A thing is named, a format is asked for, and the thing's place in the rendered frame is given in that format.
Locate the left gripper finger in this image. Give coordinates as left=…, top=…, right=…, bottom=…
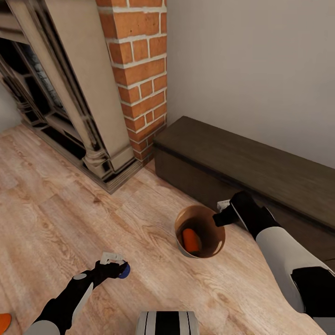
left=118, top=262, right=128, bottom=276

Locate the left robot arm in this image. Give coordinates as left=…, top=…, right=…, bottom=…
left=22, top=252, right=128, bottom=335

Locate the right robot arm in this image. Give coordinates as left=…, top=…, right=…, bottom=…
left=213, top=192, right=335, bottom=335

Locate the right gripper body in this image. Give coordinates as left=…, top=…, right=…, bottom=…
left=213, top=206, right=240, bottom=227

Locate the trash can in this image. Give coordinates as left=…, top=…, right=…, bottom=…
left=174, top=205, right=226, bottom=259

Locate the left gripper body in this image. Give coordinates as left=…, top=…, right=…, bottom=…
left=95, top=261, right=119, bottom=282

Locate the robot trunk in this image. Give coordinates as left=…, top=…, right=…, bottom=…
left=135, top=311, right=200, bottom=335

